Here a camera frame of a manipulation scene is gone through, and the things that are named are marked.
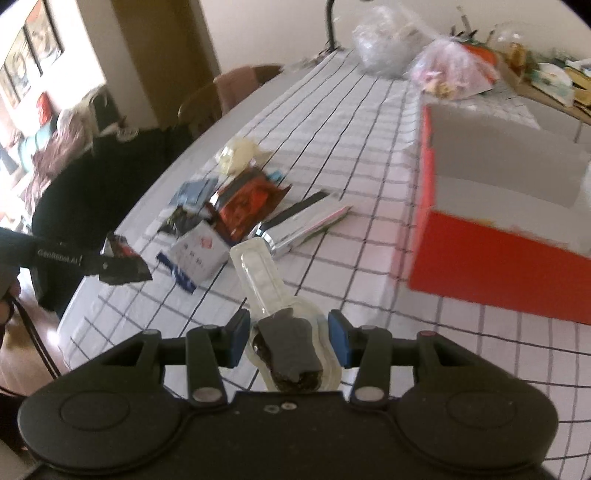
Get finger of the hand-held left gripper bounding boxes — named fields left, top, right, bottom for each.
left=83, top=253, right=122, bottom=278

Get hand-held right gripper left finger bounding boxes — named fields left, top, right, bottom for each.
left=99, top=308, right=253, bottom=409

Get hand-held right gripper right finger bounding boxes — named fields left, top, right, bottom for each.
left=327, top=310, right=463, bottom=412

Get black and red snack packet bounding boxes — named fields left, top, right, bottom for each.
left=99, top=232, right=154, bottom=286

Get clear packet with dark snack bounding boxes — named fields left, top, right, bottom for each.
left=229, top=239, right=343, bottom=394

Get white packet with red print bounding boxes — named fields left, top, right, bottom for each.
left=167, top=220, right=230, bottom=285

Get silver foil packet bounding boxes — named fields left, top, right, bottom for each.
left=255, top=191, right=352, bottom=257

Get red foil snack packet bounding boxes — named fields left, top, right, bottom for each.
left=209, top=167, right=293, bottom=244

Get red cardboard box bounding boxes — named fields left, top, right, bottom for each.
left=407, top=103, right=591, bottom=325

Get person's left hand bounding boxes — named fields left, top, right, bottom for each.
left=0, top=277, right=22, bottom=340

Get dark cloth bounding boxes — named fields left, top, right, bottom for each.
left=31, top=124, right=195, bottom=320

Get blue striped snack packet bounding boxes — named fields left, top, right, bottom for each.
left=156, top=251, right=198, bottom=293

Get light blue snack packet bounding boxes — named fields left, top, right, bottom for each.
left=167, top=178, right=219, bottom=209

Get pile of patterned cloth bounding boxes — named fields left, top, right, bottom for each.
left=30, top=88, right=109, bottom=178

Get cream snack packet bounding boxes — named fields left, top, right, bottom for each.
left=216, top=140, right=263, bottom=177

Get wooden chair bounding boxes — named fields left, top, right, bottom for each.
left=177, top=64, right=283, bottom=139

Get white checked tablecloth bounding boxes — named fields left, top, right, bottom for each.
left=56, top=47, right=591, bottom=462

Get pink cloth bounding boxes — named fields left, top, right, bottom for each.
left=213, top=66, right=260, bottom=114

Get pink plastic bag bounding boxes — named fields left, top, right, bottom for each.
left=410, top=38, right=501, bottom=99

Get clear plastic bag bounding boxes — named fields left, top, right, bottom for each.
left=352, top=4, right=446, bottom=80

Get wooden desk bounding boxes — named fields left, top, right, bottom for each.
left=496, top=51, right=591, bottom=125

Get black gooseneck lamp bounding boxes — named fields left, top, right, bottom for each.
left=323, top=0, right=345, bottom=51

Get glass bottle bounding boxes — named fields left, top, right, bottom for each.
left=505, top=41, right=528, bottom=71

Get pile of books and papers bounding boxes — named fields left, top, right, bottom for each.
left=529, top=55, right=591, bottom=108

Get black cable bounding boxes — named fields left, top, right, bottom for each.
left=11, top=295, right=63, bottom=377

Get framed wall pictures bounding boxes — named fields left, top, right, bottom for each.
left=0, top=0, right=64, bottom=110

